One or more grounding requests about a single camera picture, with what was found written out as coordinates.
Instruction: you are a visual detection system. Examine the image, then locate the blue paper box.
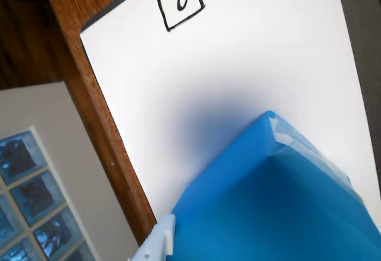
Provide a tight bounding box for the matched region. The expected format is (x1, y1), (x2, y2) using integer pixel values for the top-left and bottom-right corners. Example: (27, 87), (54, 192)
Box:
(171, 110), (381, 261)

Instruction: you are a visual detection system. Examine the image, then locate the glass block window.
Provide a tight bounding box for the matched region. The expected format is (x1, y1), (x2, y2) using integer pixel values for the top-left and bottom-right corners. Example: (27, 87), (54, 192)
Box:
(0, 126), (101, 261)

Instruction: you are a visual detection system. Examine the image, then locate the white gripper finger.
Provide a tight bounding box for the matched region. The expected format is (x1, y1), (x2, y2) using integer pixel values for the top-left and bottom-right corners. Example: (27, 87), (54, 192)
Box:
(127, 213), (177, 261)

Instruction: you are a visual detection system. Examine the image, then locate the white paper sheet marked 2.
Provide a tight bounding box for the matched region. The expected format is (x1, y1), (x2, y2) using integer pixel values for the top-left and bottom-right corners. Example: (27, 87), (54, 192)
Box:
(79, 0), (381, 223)

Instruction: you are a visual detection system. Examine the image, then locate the black mat with WRO logo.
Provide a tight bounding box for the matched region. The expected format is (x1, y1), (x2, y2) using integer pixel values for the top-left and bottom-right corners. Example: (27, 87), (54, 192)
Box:
(79, 0), (381, 142)

